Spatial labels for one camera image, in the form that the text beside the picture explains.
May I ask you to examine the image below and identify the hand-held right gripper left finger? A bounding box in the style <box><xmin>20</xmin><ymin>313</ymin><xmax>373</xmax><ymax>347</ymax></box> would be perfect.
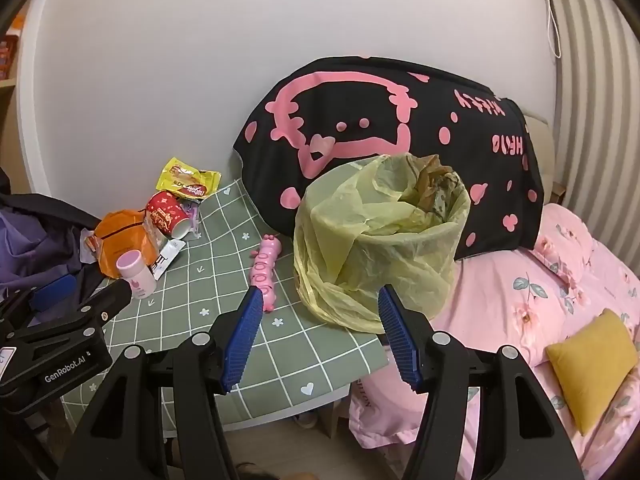
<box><xmin>56</xmin><ymin>286</ymin><xmax>264</xmax><ymax>480</ymax></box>

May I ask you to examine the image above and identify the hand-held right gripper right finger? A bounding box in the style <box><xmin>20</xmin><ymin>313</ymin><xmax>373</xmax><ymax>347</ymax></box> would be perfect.
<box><xmin>377</xmin><ymin>284</ymin><xmax>586</xmax><ymax>480</ymax></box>

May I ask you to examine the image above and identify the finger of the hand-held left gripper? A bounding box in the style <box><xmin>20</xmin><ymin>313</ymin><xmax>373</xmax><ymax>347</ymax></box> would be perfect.
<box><xmin>0</xmin><ymin>275</ymin><xmax>77</xmax><ymax>318</ymax></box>
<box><xmin>15</xmin><ymin>280</ymin><xmax>133</xmax><ymax>346</ymax></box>

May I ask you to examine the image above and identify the orange packet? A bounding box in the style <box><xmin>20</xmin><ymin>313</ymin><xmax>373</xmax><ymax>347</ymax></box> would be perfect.
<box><xmin>94</xmin><ymin>208</ymin><xmax>163</xmax><ymax>277</ymax></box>

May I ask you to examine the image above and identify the bin with yellow bag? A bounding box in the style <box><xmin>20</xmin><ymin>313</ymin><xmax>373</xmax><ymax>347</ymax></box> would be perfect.
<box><xmin>292</xmin><ymin>154</ymin><xmax>472</xmax><ymax>333</ymax></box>

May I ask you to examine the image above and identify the yellow snack packet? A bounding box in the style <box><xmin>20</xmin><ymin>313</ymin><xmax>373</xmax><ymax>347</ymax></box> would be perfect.
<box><xmin>155</xmin><ymin>157</ymin><xmax>222</xmax><ymax>200</ymax></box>

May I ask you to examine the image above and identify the white bottle pink cap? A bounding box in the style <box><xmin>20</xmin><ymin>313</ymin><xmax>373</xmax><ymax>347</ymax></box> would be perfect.
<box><xmin>116</xmin><ymin>250</ymin><xmax>157</xmax><ymax>300</ymax></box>

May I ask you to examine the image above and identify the purple cloth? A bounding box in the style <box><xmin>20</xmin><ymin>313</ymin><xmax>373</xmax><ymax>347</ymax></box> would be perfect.
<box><xmin>0</xmin><ymin>210</ymin><xmax>86</xmax><ymax>291</ymax></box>

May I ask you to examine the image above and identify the green checked tablecloth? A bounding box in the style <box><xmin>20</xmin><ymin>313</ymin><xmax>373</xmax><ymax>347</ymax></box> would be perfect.
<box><xmin>62</xmin><ymin>177</ymin><xmax>391</xmax><ymax>433</ymax></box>

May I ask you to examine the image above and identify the pink caterpillar toy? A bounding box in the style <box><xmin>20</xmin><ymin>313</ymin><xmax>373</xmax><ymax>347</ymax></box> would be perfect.
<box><xmin>250</xmin><ymin>234</ymin><xmax>282</xmax><ymax>313</ymax></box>

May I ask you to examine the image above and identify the white printed card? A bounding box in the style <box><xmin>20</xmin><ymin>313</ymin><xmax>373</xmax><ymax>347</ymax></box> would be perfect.
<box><xmin>150</xmin><ymin>237</ymin><xmax>186</xmax><ymax>281</ymax></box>

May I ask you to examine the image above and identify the pink floral bedding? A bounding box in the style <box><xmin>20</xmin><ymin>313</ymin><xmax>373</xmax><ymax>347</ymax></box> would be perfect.
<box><xmin>350</xmin><ymin>202</ymin><xmax>640</xmax><ymax>480</ymax></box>

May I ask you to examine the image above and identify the red paper cup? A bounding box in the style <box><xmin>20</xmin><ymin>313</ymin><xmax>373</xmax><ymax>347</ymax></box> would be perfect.
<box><xmin>146</xmin><ymin>190</ymin><xmax>193</xmax><ymax>238</ymax></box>

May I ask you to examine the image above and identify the wooden shelf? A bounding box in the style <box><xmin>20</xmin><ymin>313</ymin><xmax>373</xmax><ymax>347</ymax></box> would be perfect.
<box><xmin>0</xmin><ymin>7</ymin><xmax>31</xmax><ymax>166</ymax></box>

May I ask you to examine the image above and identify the yellow pillow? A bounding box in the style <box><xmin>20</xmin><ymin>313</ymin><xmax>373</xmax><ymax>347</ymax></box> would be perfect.
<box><xmin>545</xmin><ymin>308</ymin><xmax>632</xmax><ymax>436</ymax></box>

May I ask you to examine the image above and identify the beige headboard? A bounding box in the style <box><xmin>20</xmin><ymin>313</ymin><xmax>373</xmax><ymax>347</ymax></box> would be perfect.
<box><xmin>522</xmin><ymin>114</ymin><xmax>566</xmax><ymax>206</ymax></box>

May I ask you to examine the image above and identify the beige striped curtain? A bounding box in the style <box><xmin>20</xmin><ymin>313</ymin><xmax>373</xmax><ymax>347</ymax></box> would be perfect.
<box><xmin>542</xmin><ymin>0</ymin><xmax>640</xmax><ymax>271</ymax></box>

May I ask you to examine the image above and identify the white cable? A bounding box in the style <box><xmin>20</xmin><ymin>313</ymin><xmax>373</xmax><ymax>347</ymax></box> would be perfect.
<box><xmin>542</xmin><ymin>0</ymin><xmax>563</xmax><ymax>58</ymax></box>

